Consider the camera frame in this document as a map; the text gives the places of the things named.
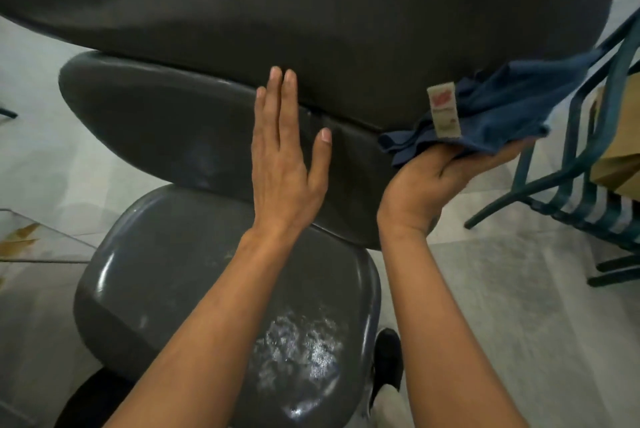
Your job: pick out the person's black shoe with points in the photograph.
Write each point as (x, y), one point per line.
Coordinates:
(387, 357)

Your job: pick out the person's right thumb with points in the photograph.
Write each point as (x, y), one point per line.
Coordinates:
(432, 160)

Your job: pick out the person's right forearm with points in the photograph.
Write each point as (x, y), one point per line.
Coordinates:
(440, 332)

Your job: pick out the person's right hand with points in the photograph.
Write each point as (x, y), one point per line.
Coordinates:
(415, 193)

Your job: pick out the person's white trouser leg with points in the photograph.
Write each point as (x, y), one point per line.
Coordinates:
(392, 410)

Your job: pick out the person's left hand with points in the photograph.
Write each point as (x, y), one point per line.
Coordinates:
(280, 178)

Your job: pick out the person's left middle finger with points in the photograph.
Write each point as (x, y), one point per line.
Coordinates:
(275, 110)

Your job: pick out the clear glass table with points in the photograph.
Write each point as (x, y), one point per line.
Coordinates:
(50, 243)

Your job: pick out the person's left forearm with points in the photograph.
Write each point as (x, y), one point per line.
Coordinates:
(210, 332)

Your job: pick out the person's left thumb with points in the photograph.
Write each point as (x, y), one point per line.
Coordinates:
(321, 153)

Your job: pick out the teal metal chair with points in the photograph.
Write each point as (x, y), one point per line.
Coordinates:
(616, 93)

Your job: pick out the brown cardboard box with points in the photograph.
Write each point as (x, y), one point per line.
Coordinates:
(627, 143)

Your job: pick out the dark furniture leg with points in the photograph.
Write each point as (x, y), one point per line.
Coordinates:
(7, 113)

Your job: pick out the blue cloth with white label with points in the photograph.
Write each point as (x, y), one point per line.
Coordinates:
(505, 103)

